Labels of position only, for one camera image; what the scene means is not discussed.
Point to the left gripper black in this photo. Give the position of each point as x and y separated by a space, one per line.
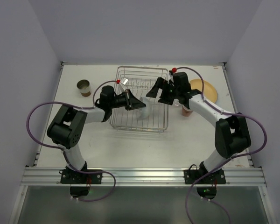
127 100

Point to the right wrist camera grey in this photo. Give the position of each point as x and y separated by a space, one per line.
171 76

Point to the pink mug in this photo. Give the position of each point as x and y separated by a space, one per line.
186 112

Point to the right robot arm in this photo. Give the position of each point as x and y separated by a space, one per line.
231 131

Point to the clear drinking glass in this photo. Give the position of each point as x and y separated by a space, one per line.
176 103

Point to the yellow plate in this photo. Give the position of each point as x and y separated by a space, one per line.
209 90

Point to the white and brown cup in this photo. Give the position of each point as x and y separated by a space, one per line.
84 87

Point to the metal wire dish rack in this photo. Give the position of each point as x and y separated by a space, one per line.
140 81

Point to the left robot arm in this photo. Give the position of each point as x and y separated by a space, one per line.
66 128

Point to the aluminium front rail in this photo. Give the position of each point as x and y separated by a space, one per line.
151 177

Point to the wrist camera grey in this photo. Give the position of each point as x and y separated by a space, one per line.
171 76
123 83

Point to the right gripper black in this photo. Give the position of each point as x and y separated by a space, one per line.
164 91

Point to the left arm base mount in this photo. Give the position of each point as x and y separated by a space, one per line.
80 183

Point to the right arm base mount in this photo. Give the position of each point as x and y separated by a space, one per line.
205 177

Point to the white bowl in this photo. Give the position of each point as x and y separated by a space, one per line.
144 112

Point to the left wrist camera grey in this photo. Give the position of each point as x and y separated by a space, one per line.
123 83

